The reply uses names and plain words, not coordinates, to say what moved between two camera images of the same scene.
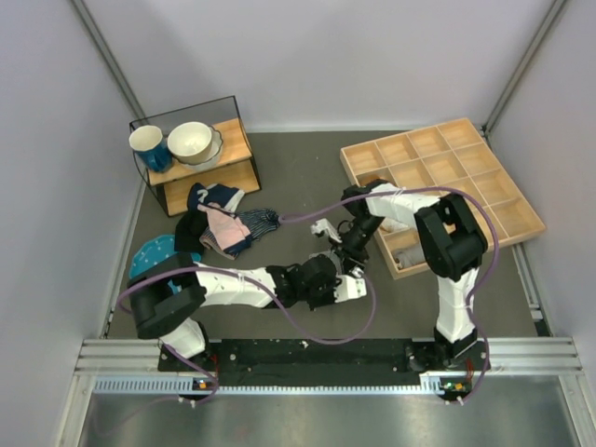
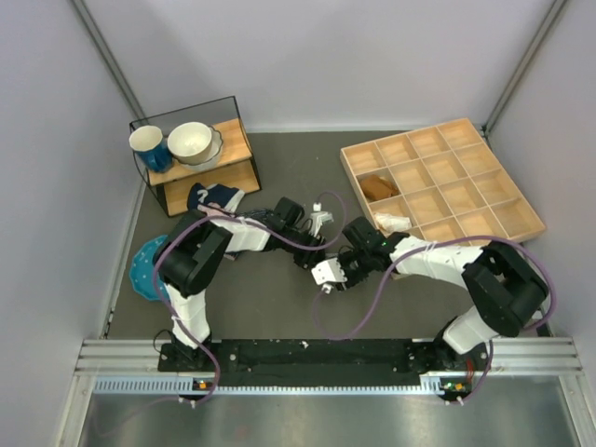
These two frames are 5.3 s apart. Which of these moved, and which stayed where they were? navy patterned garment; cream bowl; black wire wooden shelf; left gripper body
Moved: left gripper body
Stayed: black wire wooden shelf; cream bowl; navy patterned garment
